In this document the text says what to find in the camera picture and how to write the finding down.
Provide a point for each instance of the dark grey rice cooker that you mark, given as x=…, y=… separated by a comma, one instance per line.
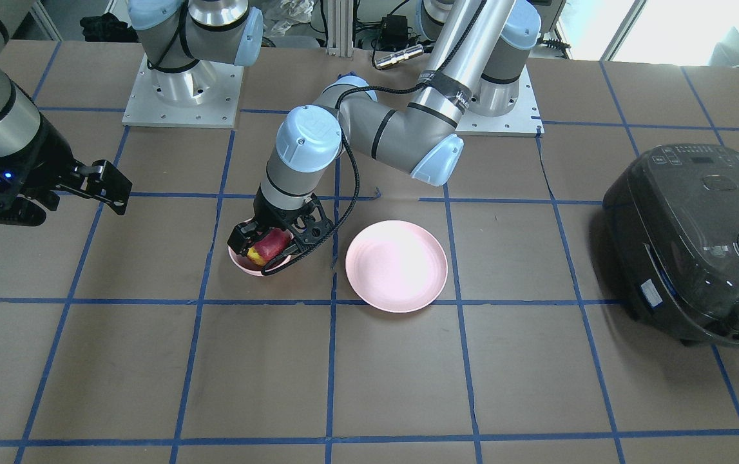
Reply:
x=673, y=218

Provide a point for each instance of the black power adapter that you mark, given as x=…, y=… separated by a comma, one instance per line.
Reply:
x=393, y=33

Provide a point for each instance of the aluminium frame post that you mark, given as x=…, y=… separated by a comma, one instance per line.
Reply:
x=340, y=28

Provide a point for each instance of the silver cylinder tool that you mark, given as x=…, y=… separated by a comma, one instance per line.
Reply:
x=397, y=57

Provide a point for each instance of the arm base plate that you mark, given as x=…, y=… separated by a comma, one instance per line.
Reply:
x=206, y=96
x=511, y=109

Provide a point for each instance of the pink bowl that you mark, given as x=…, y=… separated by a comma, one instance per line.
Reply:
x=243, y=237

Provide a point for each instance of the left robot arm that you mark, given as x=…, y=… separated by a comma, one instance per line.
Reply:
x=479, y=51

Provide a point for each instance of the pink plate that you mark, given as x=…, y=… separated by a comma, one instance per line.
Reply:
x=396, y=266

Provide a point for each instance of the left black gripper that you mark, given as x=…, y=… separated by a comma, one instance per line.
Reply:
x=270, y=216

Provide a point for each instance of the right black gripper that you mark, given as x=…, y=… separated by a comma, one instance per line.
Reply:
x=47, y=156

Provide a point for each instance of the red apple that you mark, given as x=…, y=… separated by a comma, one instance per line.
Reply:
x=271, y=246

